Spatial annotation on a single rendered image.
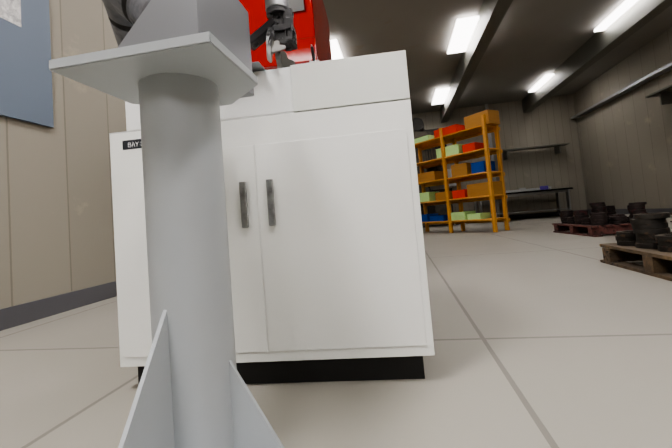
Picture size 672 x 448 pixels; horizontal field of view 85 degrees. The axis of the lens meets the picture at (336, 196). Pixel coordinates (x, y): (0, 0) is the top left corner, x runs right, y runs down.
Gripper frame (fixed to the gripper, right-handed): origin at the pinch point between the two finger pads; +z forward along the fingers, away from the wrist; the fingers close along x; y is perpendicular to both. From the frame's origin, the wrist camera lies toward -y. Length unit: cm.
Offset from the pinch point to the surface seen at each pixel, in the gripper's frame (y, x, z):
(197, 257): -7, -44, 53
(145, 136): -16, -45, 28
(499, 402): 54, -15, 97
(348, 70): 23.7, -4.8, 4.1
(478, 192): 209, 572, 24
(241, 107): -10.3, -4.8, 11.4
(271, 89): -0.3, -4.8, 6.9
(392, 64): 36.8, -4.8, 4.0
